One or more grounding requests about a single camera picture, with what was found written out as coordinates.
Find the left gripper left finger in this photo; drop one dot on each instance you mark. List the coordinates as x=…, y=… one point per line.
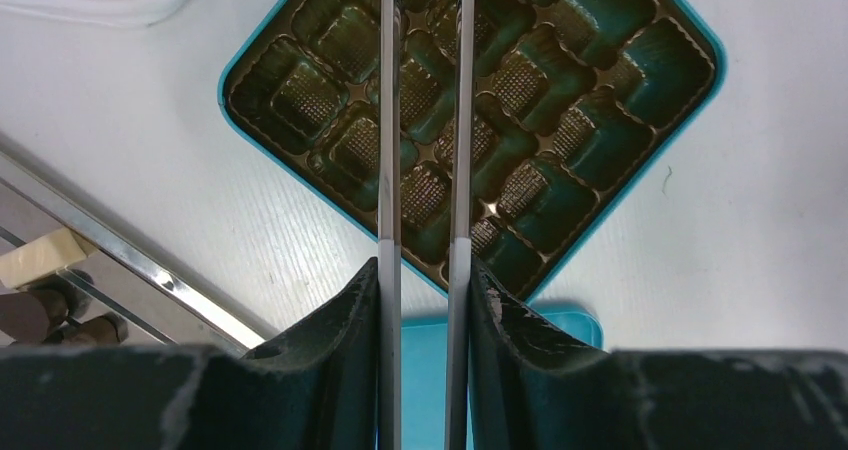
x=314, y=386

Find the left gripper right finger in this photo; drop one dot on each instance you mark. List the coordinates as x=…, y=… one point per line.
x=534, y=386

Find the metal serving tongs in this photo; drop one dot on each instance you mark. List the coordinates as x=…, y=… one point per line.
x=389, y=229

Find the stainless steel tray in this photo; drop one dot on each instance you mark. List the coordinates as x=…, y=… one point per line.
x=157, y=304

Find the white chocolate square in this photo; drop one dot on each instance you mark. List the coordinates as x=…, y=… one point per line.
x=43, y=257

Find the teal chocolate box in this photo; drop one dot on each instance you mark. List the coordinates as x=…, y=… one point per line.
x=573, y=100

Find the teal box lid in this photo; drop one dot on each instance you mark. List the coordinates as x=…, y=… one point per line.
x=424, y=362

